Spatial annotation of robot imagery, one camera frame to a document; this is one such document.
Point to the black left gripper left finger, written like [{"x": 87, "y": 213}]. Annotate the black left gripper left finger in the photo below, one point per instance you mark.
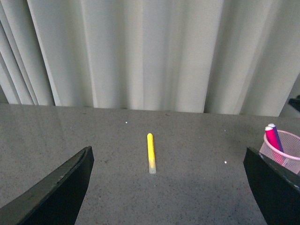
[{"x": 57, "y": 198}]

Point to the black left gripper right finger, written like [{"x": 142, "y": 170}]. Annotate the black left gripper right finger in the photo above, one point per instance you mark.
[{"x": 276, "y": 189}]

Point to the pink marker pen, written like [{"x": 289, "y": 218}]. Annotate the pink marker pen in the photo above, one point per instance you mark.
[{"x": 270, "y": 134}]

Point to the purple marker pen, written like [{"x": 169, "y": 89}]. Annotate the purple marker pen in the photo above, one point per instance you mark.
[{"x": 277, "y": 136}]

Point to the pink mesh pen cup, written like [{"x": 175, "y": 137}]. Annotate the pink mesh pen cup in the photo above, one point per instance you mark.
[{"x": 290, "y": 158}]

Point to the dark object behind curtain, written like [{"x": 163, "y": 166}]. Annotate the dark object behind curtain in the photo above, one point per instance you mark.
[{"x": 295, "y": 103}]

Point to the yellow highlighter pen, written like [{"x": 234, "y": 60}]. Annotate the yellow highlighter pen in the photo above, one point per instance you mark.
[{"x": 151, "y": 154}]

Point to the white pleated curtain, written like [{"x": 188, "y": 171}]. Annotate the white pleated curtain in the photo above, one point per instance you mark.
[{"x": 201, "y": 56}]

